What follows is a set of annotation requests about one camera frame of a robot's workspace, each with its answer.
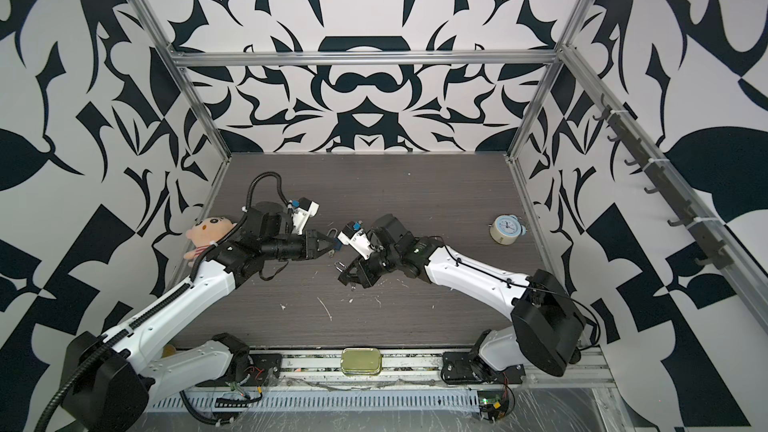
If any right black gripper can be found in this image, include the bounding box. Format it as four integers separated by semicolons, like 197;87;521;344
339;248;404;287

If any black padlock front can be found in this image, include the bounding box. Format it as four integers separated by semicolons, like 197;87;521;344
335;261;349;274

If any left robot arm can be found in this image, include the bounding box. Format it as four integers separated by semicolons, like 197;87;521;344
35;173;336;431

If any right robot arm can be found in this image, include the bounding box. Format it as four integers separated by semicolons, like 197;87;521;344
337;214;587;382

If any left blue padlock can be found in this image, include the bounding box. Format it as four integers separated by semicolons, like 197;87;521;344
327;228;339;243

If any gold metal tin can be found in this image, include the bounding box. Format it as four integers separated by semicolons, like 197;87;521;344
340;347;383;376

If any plush doll striped shirt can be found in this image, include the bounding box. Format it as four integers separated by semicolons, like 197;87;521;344
184;217;235;266

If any cream blue alarm clock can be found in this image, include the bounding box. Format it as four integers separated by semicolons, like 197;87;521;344
489;214;527;246

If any small electronics board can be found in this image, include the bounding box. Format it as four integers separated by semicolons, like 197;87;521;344
478;388;516;423

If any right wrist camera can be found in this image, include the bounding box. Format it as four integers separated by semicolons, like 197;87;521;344
337;221;374;260

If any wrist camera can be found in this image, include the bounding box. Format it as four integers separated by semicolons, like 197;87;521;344
288;197;319;235
337;221;374;260

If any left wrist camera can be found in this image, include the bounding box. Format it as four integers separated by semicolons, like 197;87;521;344
288;197;319;235

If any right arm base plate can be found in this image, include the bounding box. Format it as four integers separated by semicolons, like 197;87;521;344
440;352;526;385

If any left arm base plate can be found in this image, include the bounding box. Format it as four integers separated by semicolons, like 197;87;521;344
227;352;283;387

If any white slotted cable duct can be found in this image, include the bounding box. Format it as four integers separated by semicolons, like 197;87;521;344
187;389;480;413

